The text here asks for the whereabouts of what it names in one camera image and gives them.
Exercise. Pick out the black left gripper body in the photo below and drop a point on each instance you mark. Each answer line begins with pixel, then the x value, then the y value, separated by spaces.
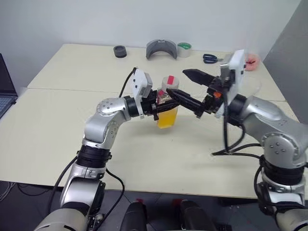
pixel 149 103

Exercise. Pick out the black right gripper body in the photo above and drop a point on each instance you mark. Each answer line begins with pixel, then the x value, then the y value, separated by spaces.
pixel 214 101

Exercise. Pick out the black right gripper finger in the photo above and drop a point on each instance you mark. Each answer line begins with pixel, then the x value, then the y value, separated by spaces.
pixel 198 77
pixel 187 99

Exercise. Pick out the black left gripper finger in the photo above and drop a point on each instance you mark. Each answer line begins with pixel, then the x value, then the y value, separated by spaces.
pixel 161 95
pixel 166 107

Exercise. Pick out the clear bottle with orange drink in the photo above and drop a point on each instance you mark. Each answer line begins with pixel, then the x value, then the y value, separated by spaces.
pixel 168 118

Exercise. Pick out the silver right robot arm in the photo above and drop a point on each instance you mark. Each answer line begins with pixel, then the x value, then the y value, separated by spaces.
pixel 267 110

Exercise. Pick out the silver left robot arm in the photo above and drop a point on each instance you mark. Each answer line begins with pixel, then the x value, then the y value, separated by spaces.
pixel 103 125

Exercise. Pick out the clear wine glass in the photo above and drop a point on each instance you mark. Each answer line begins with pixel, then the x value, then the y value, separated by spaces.
pixel 256 84

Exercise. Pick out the white tape roll green core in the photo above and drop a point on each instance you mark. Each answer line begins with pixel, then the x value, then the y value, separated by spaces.
pixel 184 50

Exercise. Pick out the grey curved headband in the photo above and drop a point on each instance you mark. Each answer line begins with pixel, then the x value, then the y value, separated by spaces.
pixel 160 48

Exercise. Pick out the pink crumpled object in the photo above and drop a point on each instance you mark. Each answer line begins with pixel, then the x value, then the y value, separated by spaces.
pixel 253 63

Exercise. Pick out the black round puck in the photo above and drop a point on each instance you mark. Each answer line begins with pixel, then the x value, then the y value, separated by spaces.
pixel 120 51

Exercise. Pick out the dark rounded shape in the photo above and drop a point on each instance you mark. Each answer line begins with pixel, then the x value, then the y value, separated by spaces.
pixel 192 216
pixel 133 216

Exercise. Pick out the dark laptop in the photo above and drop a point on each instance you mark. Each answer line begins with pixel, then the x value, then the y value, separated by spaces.
pixel 5 91

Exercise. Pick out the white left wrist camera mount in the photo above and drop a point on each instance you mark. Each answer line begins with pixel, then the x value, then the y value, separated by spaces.
pixel 139 80

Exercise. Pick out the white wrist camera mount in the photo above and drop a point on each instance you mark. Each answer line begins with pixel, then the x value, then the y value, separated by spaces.
pixel 238 67
pixel 139 80

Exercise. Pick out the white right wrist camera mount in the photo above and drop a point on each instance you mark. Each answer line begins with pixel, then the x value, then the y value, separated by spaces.
pixel 238 67

